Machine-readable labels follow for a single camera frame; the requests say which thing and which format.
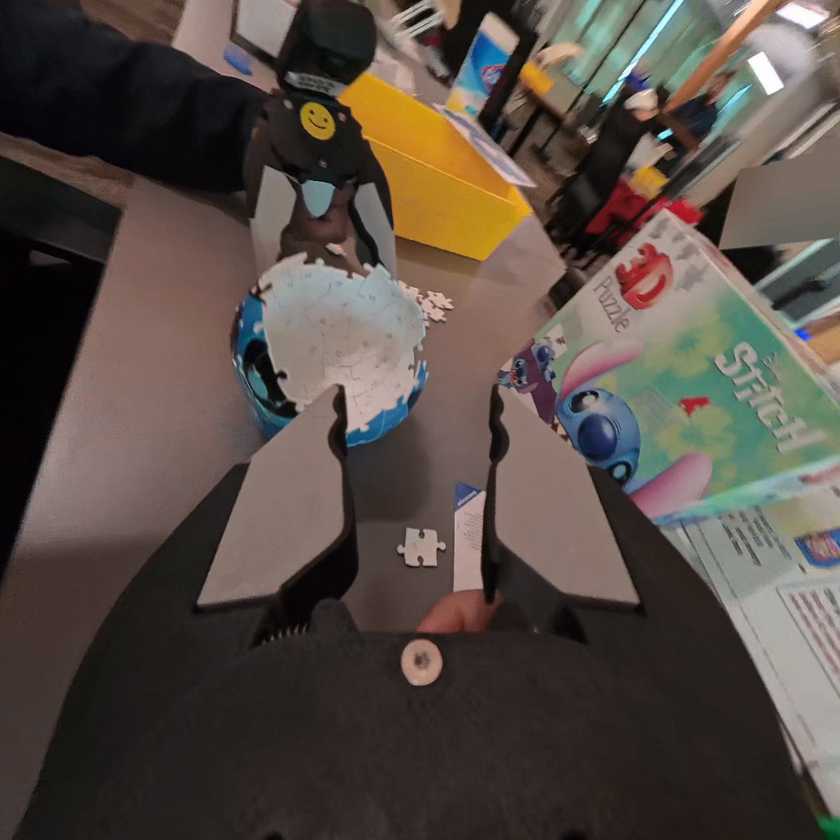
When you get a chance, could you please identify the white plastic bin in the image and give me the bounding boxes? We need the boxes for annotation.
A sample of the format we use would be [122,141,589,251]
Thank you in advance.
[235,0,299,46]

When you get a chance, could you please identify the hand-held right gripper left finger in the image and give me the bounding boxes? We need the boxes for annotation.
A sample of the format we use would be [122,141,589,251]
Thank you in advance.
[196,384,361,614]

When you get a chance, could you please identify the colourful puzzle box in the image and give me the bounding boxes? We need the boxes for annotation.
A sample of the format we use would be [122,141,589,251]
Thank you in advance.
[497,210,840,526]

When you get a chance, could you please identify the person's left forearm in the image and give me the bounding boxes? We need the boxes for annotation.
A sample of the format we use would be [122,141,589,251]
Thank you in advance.
[0,0,270,194]

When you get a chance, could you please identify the white blue wipes canister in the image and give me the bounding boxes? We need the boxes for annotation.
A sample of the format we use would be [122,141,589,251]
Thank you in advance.
[446,13,519,119]

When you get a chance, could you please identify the person's right hand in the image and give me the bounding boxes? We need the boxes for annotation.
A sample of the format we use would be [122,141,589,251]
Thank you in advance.
[417,589,505,635]

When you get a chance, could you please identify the black office chair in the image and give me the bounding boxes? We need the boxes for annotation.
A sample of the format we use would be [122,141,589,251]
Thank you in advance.
[545,108,660,253]

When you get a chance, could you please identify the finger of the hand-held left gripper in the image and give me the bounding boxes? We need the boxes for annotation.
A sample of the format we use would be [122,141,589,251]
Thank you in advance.
[346,178,399,282]
[251,164,294,280]

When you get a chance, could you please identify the blue puzzle ball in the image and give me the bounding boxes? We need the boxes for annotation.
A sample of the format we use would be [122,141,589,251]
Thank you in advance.
[230,251,431,447]

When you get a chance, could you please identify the yellow plastic bin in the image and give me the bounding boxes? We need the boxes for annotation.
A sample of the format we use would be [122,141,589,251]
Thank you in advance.
[338,72,532,261]

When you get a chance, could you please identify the blue white printed sheet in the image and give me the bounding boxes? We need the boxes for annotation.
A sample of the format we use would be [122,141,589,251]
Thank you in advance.
[440,105,537,189]

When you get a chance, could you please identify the loose white puzzle piece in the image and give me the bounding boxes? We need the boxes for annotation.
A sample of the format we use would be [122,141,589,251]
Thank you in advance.
[396,527,447,568]

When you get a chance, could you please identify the white instruction sheet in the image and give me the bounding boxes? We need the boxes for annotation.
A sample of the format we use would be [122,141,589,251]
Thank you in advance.
[451,482,840,815]

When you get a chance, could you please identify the black power station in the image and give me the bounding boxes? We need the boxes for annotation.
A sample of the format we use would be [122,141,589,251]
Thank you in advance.
[548,266,588,312]

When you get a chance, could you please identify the pile of white puzzle pieces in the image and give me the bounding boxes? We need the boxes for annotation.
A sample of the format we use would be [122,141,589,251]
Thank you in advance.
[399,281,455,327]

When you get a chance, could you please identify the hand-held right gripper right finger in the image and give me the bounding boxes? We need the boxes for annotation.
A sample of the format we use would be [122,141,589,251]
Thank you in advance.
[481,386,641,611]

